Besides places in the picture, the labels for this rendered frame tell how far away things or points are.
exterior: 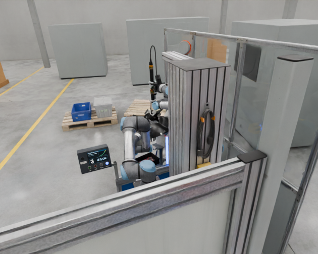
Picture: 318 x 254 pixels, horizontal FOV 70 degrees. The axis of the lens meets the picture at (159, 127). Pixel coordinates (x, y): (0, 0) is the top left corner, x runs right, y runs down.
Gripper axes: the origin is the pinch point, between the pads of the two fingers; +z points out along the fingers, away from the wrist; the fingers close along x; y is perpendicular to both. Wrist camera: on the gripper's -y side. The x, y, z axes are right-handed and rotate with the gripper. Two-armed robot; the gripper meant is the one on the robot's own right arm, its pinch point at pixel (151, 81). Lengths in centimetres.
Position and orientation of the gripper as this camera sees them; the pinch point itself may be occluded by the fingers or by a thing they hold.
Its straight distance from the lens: 234.2
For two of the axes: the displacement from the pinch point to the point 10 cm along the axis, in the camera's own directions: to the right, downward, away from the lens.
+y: 0.4, 8.9, 4.6
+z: -5.3, -3.7, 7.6
